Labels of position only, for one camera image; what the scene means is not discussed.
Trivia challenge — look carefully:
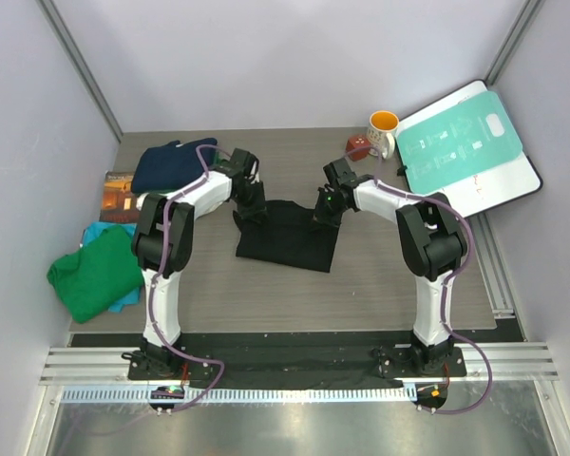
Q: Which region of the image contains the black t shirt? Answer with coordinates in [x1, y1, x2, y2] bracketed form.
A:
[233, 199, 339, 274]

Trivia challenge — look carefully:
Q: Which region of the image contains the white board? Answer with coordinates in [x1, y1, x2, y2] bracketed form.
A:
[396, 80, 542, 217]

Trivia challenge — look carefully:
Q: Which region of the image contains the teal folding template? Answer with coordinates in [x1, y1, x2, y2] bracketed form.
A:
[397, 91, 523, 195]

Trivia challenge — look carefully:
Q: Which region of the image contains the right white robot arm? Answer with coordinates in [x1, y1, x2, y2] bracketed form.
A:
[313, 158, 469, 375]

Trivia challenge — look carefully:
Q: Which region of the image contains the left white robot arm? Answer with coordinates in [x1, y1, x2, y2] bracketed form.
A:
[123, 147, 266, 380]

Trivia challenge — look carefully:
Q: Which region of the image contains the white folded shirt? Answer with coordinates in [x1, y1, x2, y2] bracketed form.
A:
[136, 190, 224, 219]

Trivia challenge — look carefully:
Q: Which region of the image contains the red cube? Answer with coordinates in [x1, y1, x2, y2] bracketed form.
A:
[345, 135, 371, 162]

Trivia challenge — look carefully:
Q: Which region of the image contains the white mug orange inside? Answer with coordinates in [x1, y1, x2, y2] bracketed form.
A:
[366, 110, 399, 160]

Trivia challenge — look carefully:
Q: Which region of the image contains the navy blue folded shirt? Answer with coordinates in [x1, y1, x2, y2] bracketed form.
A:
[131, 138, 218, 195]

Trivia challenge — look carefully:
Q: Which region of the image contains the brown picture book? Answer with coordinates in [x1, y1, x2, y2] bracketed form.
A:
[99, 171, 140, 224]

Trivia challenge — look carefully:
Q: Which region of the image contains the bright green crumpled shirt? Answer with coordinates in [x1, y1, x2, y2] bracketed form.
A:
[47, 224, 143, 324]

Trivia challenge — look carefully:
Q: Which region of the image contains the turquoise shirt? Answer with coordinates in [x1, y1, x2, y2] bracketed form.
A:
[80, 221, 141, 313]

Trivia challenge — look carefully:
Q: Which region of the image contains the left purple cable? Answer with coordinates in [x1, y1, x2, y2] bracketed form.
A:
[144, 144, 225, 412]

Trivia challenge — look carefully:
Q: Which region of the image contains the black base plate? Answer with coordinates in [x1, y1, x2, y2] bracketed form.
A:
[122, 332, 467, 390]

